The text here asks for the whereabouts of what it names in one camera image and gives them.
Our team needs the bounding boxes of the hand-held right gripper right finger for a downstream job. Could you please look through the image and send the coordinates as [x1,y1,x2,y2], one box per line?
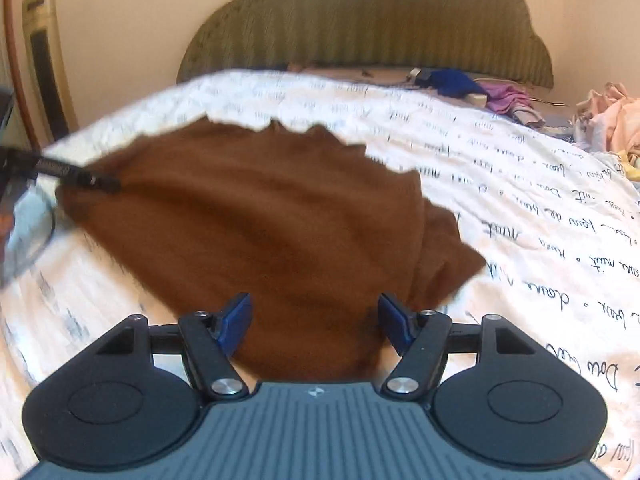
[377,292,543,402]

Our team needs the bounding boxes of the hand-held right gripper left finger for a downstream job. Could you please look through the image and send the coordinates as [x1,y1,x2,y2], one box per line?
[92,292,251,402]

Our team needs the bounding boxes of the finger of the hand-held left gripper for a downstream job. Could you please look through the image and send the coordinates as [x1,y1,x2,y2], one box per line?
[0,147,122,195]

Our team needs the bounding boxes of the brown knit sweater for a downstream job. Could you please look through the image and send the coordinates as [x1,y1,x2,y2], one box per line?
[55,116,488,386]

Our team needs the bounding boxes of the pile of pink clothes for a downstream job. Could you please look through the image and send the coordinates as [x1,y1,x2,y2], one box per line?
[572,82,640,166]

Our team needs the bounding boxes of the standing air conditioner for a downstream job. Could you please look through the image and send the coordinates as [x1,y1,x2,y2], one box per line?
[21,0,80,143]

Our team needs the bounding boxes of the white script-printed blanket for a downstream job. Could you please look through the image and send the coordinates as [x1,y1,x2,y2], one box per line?
[0,67,640,480]

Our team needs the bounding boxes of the blue cloth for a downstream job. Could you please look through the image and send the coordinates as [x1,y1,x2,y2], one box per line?
[427,69,488,101]

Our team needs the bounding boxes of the purple cloth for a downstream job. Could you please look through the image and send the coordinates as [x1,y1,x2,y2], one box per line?
[475,80,546,126]

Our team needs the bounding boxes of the green upholstered headboard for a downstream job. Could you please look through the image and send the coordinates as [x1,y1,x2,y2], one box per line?
[176,0,555,90]

